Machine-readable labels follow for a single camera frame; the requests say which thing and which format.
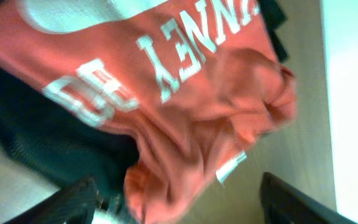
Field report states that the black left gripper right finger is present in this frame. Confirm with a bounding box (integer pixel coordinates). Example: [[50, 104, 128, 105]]
[[259, 172, 356, 224]]

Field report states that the folded black garment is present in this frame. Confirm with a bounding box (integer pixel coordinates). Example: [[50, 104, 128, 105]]
[[0, 0, 290, 212]]

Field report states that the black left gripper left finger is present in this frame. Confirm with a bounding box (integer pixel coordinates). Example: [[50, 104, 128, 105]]
[[4, 177, 98, 224]]

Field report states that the red orange printed t-shirt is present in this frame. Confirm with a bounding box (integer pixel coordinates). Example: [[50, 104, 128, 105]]
[[0, 0, 296, 223]]

